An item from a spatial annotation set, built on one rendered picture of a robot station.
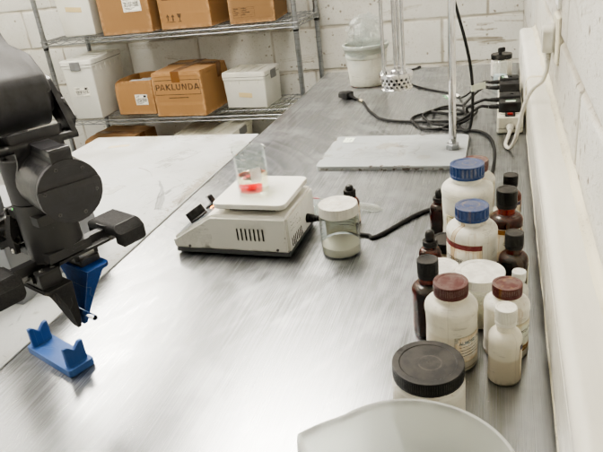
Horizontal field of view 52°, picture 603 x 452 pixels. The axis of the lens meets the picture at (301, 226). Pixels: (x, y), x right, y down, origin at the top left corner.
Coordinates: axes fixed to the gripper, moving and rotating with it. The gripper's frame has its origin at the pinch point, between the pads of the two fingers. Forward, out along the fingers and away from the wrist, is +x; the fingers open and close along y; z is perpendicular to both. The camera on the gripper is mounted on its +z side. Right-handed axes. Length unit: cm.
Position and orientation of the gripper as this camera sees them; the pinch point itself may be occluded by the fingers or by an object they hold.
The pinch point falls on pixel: (72, 297)
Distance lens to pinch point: 72.6
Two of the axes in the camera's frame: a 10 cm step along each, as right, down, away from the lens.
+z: -7.8, -1.9, 6.0
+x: 1.1, 9.0, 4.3
